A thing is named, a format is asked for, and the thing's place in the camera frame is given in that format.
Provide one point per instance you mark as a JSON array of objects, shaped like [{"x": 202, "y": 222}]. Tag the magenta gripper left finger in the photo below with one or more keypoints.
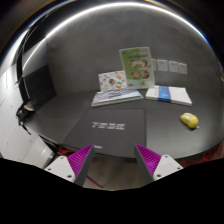
[{"x": 74, "y": 167}]

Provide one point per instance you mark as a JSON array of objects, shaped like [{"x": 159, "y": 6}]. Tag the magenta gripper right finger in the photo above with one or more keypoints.
[{"x": 154, "y": 166}]

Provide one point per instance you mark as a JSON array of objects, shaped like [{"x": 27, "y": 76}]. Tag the yellow computer mouse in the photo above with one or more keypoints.
[{"x": 190, "y": 120}]

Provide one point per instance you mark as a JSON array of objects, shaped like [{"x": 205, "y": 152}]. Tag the white book with blue band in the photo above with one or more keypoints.
[{"x": 177, "y": 95}]

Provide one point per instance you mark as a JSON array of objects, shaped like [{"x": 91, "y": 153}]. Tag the patterned grey book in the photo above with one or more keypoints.
[{"x": 115, "y": 96}]

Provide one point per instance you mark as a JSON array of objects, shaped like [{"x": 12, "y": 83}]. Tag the small colourful picture book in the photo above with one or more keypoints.
[{"x": 112, "y": 80}]

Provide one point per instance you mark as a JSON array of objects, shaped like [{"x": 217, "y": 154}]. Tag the green picture book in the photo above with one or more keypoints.
[{"x": 138, "y": 67}]

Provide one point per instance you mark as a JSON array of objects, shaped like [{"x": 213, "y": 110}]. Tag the black clamp with cables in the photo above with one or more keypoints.
[{"x": 23, "y": 113}]

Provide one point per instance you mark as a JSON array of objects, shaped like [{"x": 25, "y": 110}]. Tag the white wall socket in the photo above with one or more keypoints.
[
  {"x": 183, "y": 68},
  {"x": 154, "y": 64},
  {"x": 162, "y": 65},
  {"x": 173, "y": 66}
]

